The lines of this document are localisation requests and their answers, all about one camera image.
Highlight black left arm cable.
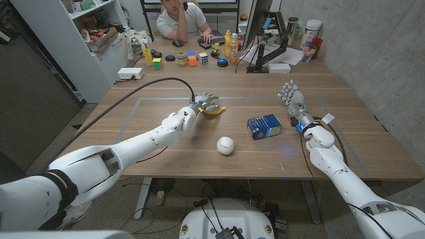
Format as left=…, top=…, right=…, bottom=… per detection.
left=42, top=77, right=196, bottom=172

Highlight cardboard box of items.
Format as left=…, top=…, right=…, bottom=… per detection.
left=86, top=27, right=119, bottom=53

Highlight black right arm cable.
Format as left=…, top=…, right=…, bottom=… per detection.
left=297, top=116, right=396, bottom=239

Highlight blue cardboard box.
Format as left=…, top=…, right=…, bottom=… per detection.
left=246, top=114, right=284, bottom=141

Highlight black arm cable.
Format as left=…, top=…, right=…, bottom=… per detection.
left=42, top=77, right=196, bottom=172
left=297, top=116, right=396, bottom=239

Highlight white flat box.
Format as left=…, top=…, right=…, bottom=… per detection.
left=268, top=63, right=292, bottom=74

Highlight white wipes canister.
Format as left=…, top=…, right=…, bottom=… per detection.
left=300, top=19, right=323, bottom=50

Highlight clear drinking glass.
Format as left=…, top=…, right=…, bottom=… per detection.
left=301, top=45, right=315, bottom=63

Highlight black computer monitor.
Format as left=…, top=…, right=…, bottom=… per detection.
left=243, top=0, right=274, bottom=50

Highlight yellow toy banana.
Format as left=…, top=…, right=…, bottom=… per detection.
left=201, top=106, right=227, bottom=116

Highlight yellow squeeze bottle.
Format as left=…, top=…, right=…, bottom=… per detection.
left=224, top=29, right=232, bottom=58

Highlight white robot torso base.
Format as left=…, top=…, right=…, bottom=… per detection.
left=179, top=198, right=276, bottom=239

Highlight red cup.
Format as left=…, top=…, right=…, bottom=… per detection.
left=310, top=37, right=324, bottom=60

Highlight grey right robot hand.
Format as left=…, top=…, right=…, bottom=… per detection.
left=277, top=79, right=315, bottom=126

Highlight white paper sheets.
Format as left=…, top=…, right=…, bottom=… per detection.
left=239, top=42, right=303, bottom=66

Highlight white power strip box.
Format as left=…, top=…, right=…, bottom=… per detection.
left=118, top=67, right=145, bottom=80

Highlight white baseball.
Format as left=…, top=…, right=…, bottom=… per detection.
left=216, top=136, right=235, bottom=156

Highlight white shelf cabinet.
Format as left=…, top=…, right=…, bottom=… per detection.
left=9, top=0, right=133, bottom=104

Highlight black keyboard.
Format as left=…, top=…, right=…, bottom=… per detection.
left=197, top=35, right=226, bottom=50

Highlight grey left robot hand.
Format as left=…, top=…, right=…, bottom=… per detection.
left=189, top=92, right=220, bottom=114

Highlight orange drink bottle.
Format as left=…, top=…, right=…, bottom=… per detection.
left=228, top=33, right=239, bottom=64

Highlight man in white t-shirt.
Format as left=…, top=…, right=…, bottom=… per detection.
left=156, top=0, right=215, bottom=43

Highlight yellow tall carton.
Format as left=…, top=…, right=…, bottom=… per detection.
left=141, top=39, right=154, bottom=66

